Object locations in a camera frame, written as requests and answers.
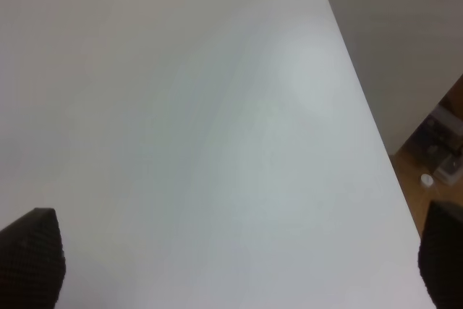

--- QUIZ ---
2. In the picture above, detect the grey equipment box on floor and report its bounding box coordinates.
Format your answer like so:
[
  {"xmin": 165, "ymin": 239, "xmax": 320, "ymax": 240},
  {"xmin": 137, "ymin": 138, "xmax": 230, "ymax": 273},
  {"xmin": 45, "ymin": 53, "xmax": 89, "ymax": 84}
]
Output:
[{"xmin": 405, "ymin": 104, "xmax": 462, "ymax": 186}]

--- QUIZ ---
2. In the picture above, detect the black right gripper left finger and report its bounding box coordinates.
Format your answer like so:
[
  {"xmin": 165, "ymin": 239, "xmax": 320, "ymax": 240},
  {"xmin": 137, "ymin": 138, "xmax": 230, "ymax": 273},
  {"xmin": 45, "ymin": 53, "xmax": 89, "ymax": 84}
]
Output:
[{"xmin": 1, "ymin": 208, "xmax": 66, "ymax": 309}]

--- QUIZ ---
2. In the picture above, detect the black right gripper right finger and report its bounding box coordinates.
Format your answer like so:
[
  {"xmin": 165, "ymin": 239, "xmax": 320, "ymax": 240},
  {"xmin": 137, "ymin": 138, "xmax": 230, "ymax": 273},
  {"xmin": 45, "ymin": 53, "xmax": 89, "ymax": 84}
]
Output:
[{"xmin": 418, "ymin": 200, "xmax": 462, "ymax": 308}]

